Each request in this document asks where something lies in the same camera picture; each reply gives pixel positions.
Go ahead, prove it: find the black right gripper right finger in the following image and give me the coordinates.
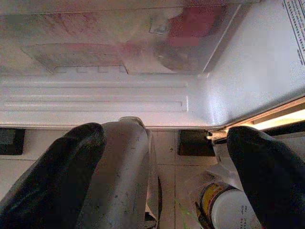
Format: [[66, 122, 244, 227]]
[[225, 125, 305, 229]]

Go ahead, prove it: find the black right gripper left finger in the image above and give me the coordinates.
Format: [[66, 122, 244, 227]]
[[0, 122, 107, 229]]

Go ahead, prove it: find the black glass fridge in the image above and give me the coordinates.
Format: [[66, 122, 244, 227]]
[[0, 0, 305, 158]]

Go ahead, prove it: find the clear fridge drawer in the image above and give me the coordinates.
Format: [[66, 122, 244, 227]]
[[0, 4, 241, 74]]

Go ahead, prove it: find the white bottle yellow label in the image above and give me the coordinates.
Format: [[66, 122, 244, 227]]
[[195, 182, 263, 229]]

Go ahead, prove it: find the white printed sticker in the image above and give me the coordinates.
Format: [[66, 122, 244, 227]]
[[282, 0, 305, 65]]

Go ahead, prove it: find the red package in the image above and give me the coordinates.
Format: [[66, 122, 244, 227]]
[[168, 6, 224, 47]]

